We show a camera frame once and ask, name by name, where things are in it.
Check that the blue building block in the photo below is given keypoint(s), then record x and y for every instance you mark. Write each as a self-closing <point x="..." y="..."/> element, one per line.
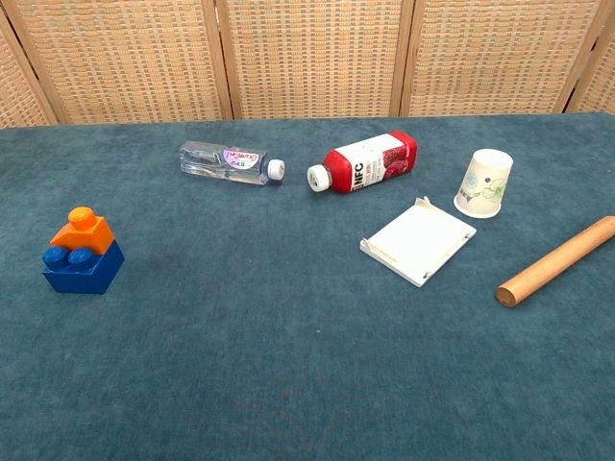
<point x="96" y="274"/>

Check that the orange toy brick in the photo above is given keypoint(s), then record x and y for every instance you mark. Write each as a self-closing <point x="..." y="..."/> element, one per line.
<point x="91" y="235"/>

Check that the red and white box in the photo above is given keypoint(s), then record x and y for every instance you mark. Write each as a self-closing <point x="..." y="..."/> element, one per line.
<point x="365" y="165"/>

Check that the white square plastic tray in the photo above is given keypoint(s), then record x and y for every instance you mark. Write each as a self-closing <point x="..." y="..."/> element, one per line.
<point x="418" y="240"/>

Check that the clear plastic water bottle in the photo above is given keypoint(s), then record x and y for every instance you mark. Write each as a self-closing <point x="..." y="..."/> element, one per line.
<point x="216" y="163"/>

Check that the teal felt table cloth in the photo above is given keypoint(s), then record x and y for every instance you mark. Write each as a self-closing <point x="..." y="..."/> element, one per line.
<point x="288" y="360"/>

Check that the woven rattan screen panel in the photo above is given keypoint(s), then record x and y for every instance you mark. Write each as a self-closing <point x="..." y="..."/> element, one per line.
<point x="312" y="57"/>
<point x="490" y="57"/>
<point x="14" y="86"/>
<point x="600" y="81"/>
<point x="134" y="57"/>

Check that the white floral paper cup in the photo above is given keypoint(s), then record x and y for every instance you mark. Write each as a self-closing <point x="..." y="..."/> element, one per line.
<point x="483" y="187"/>

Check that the wooden cylindrical rod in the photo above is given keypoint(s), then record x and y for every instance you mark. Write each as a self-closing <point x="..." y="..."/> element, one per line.
<point x="552" y="264"/>

